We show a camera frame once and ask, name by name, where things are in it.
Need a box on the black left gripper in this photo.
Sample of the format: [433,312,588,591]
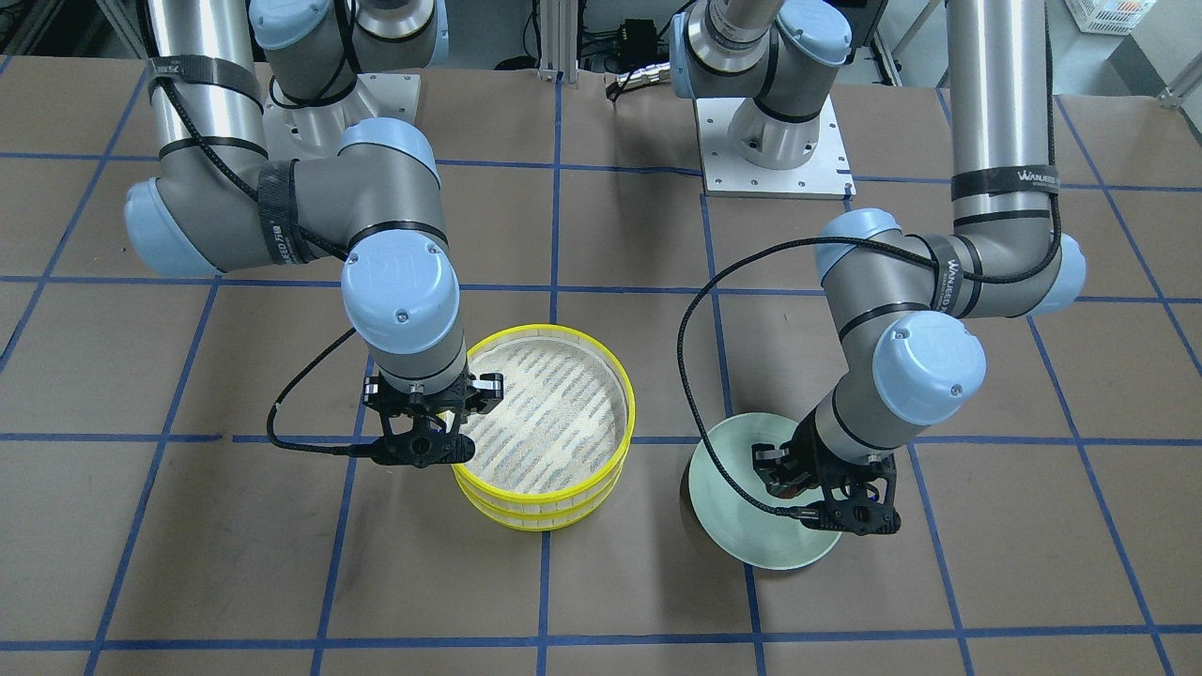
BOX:
[751,427,902,535]

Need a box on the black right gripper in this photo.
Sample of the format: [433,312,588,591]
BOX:
[363,370,505,468]

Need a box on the brown chocolate bun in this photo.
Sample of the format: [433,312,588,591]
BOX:
[764,472,811,499]

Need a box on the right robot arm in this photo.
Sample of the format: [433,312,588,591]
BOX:
[124,1,505,468]

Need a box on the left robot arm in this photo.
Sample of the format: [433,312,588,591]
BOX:
[670,1,1085,535]

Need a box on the light green plate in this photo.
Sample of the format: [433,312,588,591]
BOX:
[688,413,841,570]

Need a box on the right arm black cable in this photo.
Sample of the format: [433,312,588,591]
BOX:
[141,57,386,458]

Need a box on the black braided cable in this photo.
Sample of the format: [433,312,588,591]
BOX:
[678,235,1064,518]

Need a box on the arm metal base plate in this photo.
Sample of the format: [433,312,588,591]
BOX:
[263,73,422,160]
[694,97,857,200]

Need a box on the aluminium frame post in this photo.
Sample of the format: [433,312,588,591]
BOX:
[536,0,583,88]

